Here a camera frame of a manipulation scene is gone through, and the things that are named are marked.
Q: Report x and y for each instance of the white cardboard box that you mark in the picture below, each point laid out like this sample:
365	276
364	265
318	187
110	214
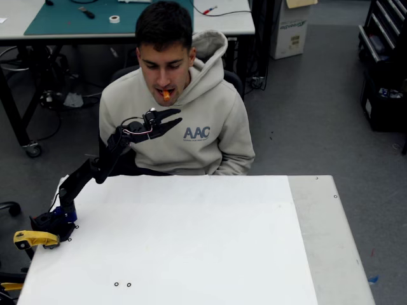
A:
289	35

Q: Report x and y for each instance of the white crumpled cloth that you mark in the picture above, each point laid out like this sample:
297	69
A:
73	99

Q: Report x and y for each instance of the small camera module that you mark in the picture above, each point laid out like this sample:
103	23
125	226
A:
150	117

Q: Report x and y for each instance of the grey caster wheel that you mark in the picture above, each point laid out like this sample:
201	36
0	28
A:
33	148

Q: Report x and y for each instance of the manila folder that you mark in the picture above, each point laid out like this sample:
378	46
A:
300	2

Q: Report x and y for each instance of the black tool cabinet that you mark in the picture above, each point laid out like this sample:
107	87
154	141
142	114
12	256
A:
381	19

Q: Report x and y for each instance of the green cutting mat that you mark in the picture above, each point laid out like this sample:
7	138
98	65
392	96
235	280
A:
63	19

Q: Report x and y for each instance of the black chair base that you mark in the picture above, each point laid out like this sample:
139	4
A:
12	208

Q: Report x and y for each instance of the yellow black clamp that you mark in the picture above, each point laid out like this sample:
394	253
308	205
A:
12	286
35	238

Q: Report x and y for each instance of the small orange snack piece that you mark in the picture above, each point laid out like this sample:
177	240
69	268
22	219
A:
166	94

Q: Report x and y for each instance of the white tape roll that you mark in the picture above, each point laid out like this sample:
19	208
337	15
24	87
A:
114	18

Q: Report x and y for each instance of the black storage bin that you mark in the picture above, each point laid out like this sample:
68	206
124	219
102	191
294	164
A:
388	114

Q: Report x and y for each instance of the large white paper sheet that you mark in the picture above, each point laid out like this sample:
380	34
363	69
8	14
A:
178	241

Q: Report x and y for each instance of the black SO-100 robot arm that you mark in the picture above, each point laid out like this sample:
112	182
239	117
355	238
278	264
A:
79	176

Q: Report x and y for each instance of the man in beige hoodie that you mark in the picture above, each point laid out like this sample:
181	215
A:
203	108

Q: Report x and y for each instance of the blue tape scrap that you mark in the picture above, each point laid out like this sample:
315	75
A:
372	279

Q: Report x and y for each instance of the white workbench with black legs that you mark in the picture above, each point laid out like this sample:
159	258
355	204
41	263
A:
229	22

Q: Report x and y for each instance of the black hand tool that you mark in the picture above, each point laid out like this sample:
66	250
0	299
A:
86	12

